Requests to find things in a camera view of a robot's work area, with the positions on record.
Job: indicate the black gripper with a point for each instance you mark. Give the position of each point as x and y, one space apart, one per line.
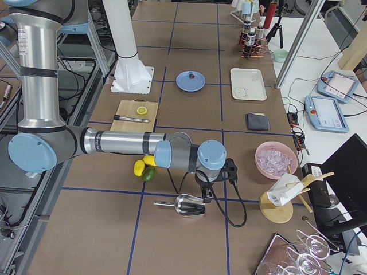
203 183

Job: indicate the blue plate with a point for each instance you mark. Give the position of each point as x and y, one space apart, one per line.
190 85

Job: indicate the steel ice scoop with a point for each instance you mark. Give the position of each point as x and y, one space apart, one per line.
185 205

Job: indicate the green lime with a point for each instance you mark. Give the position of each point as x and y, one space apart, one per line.
149 173

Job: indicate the large yellow lemon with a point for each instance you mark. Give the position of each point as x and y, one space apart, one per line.
149 160

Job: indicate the wooden cup stand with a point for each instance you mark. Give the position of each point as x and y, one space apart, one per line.
284 213

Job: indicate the pink bowl of ice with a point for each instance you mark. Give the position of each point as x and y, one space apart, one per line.
274 159

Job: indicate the small yellow lemon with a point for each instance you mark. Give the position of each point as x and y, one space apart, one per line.
139 167

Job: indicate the white paper carton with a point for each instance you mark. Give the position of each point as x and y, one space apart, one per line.
285 189

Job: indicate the grey yellow folded cloth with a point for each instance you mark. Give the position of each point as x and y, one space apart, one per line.
257 122

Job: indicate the lemon half slice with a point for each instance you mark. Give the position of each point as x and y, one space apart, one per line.
141 110

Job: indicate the glass rack tray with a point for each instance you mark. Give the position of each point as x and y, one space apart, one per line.
305 255

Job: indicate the cream bear tray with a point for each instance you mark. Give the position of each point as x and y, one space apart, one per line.
247 84

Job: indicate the wooden cutting board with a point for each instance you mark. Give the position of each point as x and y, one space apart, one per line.
129 108

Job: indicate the steel muddler black cap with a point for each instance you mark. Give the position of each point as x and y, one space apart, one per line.
130 119

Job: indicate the black monitor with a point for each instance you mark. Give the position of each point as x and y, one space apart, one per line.
348 164

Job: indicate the near teach pendant tablet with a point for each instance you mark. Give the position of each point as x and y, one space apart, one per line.
325 114

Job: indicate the teach pendant tablet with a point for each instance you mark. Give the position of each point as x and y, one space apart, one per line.
325 114
338 86

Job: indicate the green bowl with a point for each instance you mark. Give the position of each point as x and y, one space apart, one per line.
279 55

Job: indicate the dark drink bottle front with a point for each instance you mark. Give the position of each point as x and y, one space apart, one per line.
251 36

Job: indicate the dark drink bottle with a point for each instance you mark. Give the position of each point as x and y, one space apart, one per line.
251 36
245 31

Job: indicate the far teach pendant tablet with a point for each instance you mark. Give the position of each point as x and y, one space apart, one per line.
338 86

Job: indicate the dark drink bottle left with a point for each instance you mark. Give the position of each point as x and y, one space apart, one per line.
245 31

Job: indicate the black tripod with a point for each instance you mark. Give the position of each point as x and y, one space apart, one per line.
277 27

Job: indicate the red cylinder bottle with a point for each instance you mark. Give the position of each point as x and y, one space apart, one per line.
271 9

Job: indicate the copper wire bottle rack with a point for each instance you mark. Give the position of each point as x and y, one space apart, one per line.
260 48

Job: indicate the white wire cup rack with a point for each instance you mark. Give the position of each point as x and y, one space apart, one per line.
244 10

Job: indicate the aluminium frame post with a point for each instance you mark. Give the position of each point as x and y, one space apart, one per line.
298 41

